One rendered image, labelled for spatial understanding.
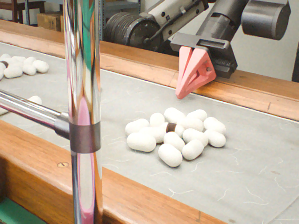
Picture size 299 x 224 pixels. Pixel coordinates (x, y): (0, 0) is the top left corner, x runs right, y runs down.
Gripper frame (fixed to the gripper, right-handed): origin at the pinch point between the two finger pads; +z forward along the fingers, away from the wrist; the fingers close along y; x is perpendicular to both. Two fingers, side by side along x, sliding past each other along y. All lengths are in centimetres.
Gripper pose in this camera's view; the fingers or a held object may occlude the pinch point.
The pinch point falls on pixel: (180, 93)
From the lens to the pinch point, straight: 63.4
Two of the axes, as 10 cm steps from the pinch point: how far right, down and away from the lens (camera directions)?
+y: 7.8, 2.6, -5.7
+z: -5.0, 8.1, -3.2
